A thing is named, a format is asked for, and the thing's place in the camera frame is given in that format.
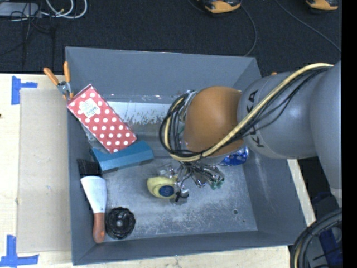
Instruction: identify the blue and white foil packet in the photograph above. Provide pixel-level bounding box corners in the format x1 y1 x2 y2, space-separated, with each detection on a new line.
221 146 249 166

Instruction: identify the red white-dotted box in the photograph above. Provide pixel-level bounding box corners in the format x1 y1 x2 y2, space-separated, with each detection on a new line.
66 83 138 154

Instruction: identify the black round ribbed knob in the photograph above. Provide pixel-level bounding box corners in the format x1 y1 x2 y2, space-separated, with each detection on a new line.
105 207 137 240

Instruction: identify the black brush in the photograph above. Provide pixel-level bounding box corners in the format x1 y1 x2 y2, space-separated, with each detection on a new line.
76 159 103 178

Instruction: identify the blue box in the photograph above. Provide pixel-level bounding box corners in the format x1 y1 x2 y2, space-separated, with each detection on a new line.
89 140 155 174

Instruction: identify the grey metal bin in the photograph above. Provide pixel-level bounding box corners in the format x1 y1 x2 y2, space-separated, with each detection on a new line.
64 46 307 266

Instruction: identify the pale flat board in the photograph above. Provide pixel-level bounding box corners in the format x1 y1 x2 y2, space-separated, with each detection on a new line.
16 88 74 255

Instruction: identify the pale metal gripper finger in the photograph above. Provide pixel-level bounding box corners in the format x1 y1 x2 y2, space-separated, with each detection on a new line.
173 187 190 205
158 165 182 179

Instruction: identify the white scraper with wooden handle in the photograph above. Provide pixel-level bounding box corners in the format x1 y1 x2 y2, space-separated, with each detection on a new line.
80 175 108 245

